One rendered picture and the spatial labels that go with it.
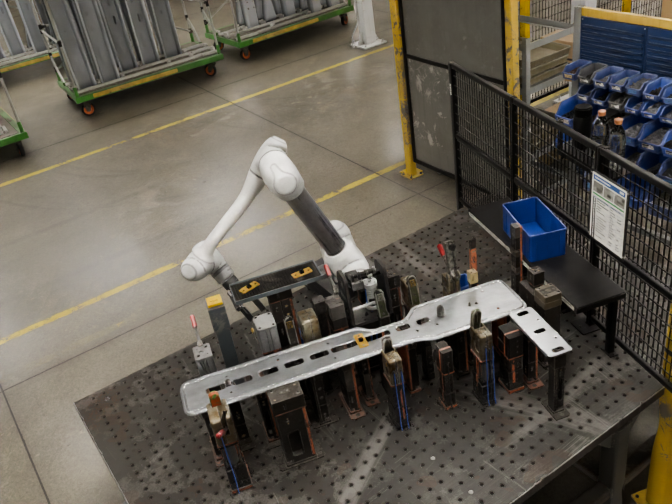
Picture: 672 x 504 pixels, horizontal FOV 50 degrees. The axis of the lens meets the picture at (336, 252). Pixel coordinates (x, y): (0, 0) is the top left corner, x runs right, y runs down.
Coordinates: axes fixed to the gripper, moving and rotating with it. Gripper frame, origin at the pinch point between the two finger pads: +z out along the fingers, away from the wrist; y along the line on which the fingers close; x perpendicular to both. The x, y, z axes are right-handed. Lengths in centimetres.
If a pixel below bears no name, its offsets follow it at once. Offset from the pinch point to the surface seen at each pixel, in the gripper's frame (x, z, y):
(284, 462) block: -3, 50, -62
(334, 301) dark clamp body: -45, 17, -24
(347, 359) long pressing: -43, 36, -45
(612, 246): -138, 70, 1
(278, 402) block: -26, 29, -72
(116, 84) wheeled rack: 226, -318, 486
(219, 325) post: -5.9, -6.0, -38.7
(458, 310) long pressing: -79, 52, -14
